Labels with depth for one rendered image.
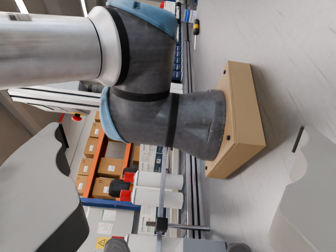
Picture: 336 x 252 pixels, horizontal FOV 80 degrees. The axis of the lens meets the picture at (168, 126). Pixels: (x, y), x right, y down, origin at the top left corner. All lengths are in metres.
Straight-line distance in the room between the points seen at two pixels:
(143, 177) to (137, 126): 0.35
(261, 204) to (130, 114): 0.26
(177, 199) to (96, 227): 4.51
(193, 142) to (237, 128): 0.09
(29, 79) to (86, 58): 0.07
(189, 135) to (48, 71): 0.24
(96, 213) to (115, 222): 0.48
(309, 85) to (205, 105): 0.17
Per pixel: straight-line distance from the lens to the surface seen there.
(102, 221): 5.13
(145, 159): 1.12
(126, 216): 5.08
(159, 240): 0.62
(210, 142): 0.37
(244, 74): 0.42
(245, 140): 0.33
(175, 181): 0.71
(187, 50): 1.33
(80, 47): 0.29
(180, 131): 0.38
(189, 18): 1.40
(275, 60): 0.37
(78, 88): 0.79
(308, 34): 0.32
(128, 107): 0.37
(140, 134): 0.39
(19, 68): 0.28
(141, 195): 0.68
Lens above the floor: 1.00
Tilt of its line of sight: 4 degrees down
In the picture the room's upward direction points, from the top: 83 degrees counter-clockwise
